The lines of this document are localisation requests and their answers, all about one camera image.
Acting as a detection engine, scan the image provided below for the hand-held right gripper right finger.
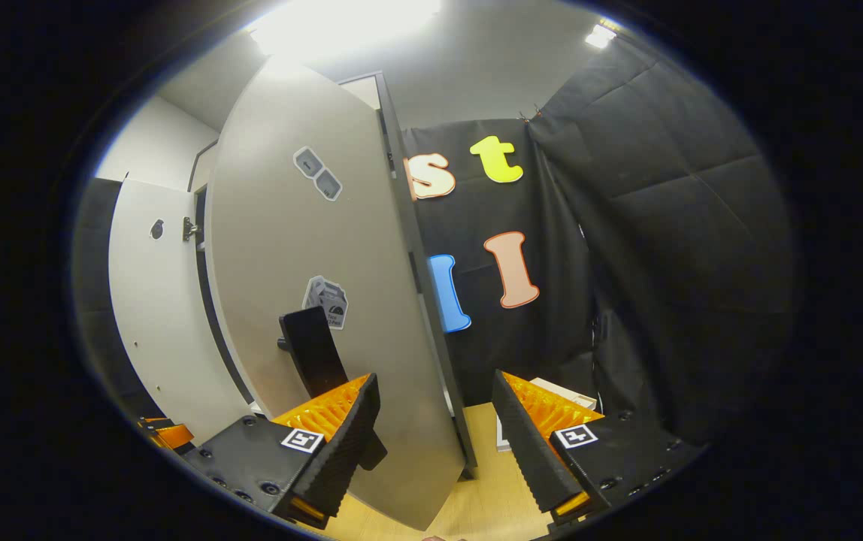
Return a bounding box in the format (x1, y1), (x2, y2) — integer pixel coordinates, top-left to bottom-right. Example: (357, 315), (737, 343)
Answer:
(490, 368), (704, 528)

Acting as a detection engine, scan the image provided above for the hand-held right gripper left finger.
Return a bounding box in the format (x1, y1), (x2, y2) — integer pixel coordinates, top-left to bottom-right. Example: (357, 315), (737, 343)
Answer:
(180, 372), (382, 530)

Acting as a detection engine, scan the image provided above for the grey shoe cabinet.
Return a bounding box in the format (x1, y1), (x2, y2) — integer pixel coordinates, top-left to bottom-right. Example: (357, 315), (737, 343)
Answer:
(191, 70), (479, 479)

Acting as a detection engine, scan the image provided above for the black backdrop cloth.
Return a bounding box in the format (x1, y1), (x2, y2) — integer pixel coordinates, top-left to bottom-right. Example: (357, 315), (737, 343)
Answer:
(400, 116), (599, 407)
(525, 34), (802, 448)

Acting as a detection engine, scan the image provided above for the ceiling light panel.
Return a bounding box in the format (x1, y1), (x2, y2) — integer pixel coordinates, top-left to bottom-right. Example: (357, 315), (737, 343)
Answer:
(584, 23), (619, 50)
(247, 0), (444, 61)

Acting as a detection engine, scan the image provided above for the black door handle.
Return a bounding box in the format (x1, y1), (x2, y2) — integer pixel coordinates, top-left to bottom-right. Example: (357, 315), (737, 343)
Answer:
(277, 306), (389, 472)

